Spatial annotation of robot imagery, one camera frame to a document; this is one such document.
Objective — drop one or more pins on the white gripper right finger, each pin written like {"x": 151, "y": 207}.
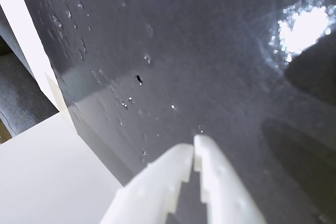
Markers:
{"x": 223, "y": 184}

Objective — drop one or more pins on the black table mat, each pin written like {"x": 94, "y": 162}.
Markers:
{"x": 183, "y": 51}

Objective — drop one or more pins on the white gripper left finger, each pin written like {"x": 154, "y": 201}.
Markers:
{"x": 149, "y": 187}

